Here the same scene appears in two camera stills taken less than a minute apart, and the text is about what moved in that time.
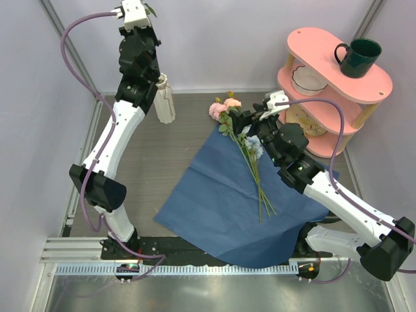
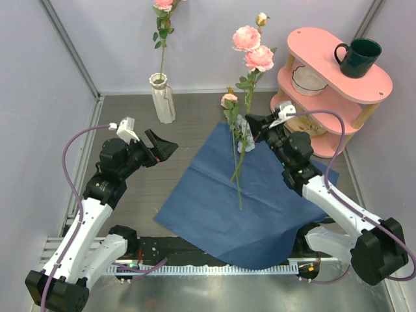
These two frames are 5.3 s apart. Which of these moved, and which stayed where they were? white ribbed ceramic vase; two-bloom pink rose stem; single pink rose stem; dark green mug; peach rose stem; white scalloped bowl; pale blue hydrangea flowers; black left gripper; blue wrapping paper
Moved: black left gripper; pale blue hydrangea flowers; peach rose stem; two-bloom pink rose stem; single pink rose stem
Stayed: white scalloped bowl; dark green mug; white ribbed ceramic vase; blue wrapping paper
